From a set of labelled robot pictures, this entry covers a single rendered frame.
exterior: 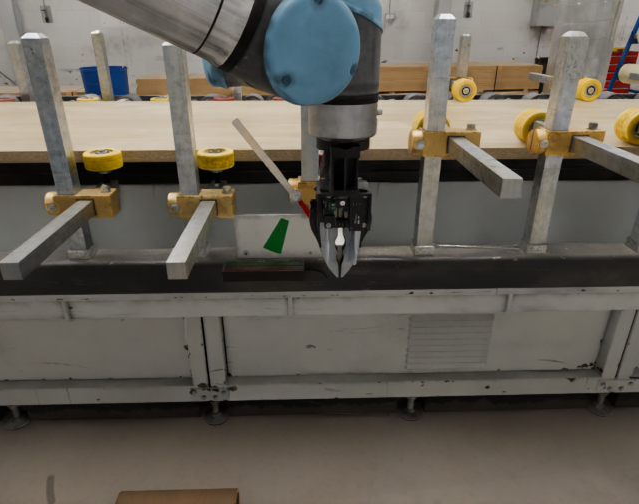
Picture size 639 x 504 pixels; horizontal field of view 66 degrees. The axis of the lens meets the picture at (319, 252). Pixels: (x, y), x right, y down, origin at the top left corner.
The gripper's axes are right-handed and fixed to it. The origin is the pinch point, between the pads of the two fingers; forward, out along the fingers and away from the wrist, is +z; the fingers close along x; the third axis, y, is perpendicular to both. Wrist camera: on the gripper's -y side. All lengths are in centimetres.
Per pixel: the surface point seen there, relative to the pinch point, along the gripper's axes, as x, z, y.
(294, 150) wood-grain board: -7.6, -8.1, -46.1
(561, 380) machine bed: 74, 66, -54
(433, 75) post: 19.3, -25.6, -30.0
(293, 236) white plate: -7.8, 6.9, -29.9
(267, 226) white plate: -13.2, 4.5, -29.8
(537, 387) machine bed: 67, 68, -54
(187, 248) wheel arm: -24.3, -0.8, -5.8
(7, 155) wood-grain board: -73, -7, -46
